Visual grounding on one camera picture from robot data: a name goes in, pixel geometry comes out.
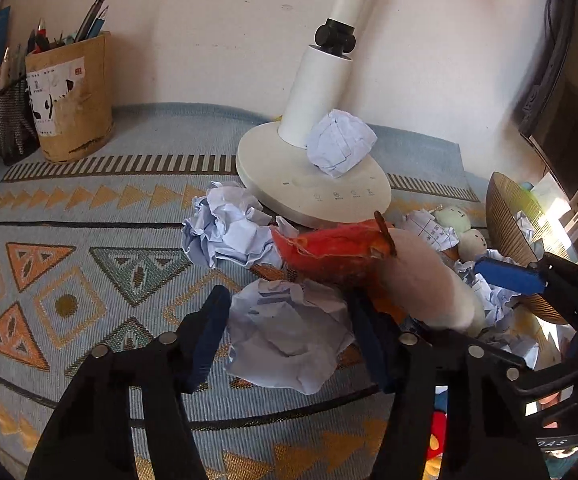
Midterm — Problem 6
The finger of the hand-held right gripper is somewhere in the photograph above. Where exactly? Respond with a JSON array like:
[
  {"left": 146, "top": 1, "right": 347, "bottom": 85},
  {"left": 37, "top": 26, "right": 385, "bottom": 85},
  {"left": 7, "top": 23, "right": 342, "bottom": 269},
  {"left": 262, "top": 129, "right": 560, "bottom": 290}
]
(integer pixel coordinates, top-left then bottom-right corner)
[
  {"left": 494, "top": 355, "right": 572, "bottom": 402},
  {"left": 473, "top": 252, "right": 557, "bottom": 297}
]

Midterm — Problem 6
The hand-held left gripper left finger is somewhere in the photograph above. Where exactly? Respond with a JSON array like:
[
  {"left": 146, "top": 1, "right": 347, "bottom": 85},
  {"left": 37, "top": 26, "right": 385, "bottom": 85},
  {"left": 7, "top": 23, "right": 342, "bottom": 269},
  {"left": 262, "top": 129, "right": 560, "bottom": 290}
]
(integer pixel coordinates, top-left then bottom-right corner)
[{"left": 25, "top": 285, "right": 232, "bottom": 480}]

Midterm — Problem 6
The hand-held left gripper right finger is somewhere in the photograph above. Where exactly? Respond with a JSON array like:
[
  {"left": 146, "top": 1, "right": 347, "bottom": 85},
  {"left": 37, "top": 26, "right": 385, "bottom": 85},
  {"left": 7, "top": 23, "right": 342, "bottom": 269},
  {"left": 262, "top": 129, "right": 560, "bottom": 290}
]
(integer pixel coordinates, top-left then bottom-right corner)
[{"left": 349, "top": 292, "right": 550, "bottom": 480}]

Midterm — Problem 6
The white paper ball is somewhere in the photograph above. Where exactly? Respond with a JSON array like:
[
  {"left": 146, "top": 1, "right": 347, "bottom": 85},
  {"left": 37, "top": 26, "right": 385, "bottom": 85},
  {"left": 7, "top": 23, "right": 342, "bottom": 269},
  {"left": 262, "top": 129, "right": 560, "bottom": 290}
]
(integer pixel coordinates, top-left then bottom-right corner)
[
  {"left": 306, "top": 109, "right": 377, "bottom": 179},
  {"left": 225, "top": 279, "right": 356, "bottom": 395},
  {"left": 181, "top": 182, "right": 290, "bottom": 268},
  {"left": 456, "top": 260, "right": 520, "bottom": 328},
  {"left": 484, "top": 327, "right": 540, "bottom": 368},
  {"left": 514, "top": 210, "right": 537, "bottom": 243}
]

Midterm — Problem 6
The brown ribbed bowl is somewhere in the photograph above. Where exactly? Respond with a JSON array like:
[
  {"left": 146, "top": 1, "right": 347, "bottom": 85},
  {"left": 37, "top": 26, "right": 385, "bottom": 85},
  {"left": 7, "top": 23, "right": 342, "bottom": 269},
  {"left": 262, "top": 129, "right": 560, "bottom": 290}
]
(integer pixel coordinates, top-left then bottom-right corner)
[{"left": 485, "top": 171, "right": 577, "bottom": 325}]

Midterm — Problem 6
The pink white plush toy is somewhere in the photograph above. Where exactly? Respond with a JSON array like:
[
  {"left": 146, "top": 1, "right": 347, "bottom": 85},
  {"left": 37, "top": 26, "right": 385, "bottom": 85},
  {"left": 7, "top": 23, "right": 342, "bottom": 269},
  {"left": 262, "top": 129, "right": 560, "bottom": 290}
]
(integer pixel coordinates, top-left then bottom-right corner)
[{"left": 386, "top": 227, "right": 487, "bottom": 335}]

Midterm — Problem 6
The small pale plush toy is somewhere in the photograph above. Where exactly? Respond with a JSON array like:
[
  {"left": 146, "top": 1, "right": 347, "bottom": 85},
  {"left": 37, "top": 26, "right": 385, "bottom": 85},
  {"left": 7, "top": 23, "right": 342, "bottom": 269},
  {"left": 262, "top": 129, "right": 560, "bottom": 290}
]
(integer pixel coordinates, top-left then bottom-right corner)
[
  {"left": 456, "top": 229, "right": 490, "bottom": 261},
  {"left": 434, "top": 205, "right": 472, "bottom": 231}
]

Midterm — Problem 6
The crumpled grid paper ball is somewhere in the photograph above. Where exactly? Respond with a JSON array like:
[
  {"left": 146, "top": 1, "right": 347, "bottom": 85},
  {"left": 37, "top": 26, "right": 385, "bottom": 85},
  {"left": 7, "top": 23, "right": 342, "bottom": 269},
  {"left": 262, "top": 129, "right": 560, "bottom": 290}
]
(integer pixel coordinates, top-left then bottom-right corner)
[{"left": 401, "top": 210, "right": 457, "bottom": 257}]

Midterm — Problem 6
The white paper sheet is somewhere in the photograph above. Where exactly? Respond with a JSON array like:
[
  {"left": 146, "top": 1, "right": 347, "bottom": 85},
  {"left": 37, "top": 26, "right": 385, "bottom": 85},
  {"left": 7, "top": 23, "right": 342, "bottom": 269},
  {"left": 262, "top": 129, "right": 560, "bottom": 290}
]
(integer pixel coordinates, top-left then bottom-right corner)
[{"left": 521, "top": 172, "right": 572, "bottom": 221}]

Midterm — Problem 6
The red yellow blue plush toy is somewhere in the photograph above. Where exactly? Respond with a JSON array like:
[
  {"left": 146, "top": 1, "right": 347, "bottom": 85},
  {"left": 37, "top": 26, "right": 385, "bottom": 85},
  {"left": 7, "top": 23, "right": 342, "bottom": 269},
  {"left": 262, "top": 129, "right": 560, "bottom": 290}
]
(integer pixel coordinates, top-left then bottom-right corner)
[{"left": 426, "top": 385, "right": 450, "bottom": 476}]

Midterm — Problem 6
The patterned woven table mat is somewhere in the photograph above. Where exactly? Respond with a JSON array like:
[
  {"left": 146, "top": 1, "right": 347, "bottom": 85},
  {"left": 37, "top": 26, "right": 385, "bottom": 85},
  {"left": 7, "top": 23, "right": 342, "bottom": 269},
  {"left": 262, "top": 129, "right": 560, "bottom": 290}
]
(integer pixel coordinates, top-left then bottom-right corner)
[{"left": 0, "top": 102, "right": 494, "bottom": 480}]

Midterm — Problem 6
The white desk lamp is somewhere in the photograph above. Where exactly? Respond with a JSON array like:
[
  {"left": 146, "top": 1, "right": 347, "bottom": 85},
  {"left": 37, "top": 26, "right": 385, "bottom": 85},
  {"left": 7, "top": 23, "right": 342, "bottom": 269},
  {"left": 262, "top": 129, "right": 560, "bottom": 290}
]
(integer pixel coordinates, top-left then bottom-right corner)
[{"left": 235, "top": 0, "right": 392, "bottom": 228}]

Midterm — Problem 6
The brown cardboard pen holder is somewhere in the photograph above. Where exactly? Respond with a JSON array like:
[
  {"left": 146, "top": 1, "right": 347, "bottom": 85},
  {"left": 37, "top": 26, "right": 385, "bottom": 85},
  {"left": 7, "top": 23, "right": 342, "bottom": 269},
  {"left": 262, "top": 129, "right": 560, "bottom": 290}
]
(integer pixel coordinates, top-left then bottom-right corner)
[{"left": 25, "top": 31, "right": 115, "bottom": 163}]

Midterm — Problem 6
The black mesh pen holder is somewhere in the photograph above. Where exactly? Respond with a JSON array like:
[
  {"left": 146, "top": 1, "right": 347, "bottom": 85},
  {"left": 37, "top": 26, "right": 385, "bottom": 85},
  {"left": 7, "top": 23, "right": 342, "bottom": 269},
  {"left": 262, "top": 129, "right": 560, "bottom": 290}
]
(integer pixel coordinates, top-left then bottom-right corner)
[{"left": 0, "top": 77, "right": 40, "bottom": 166}]

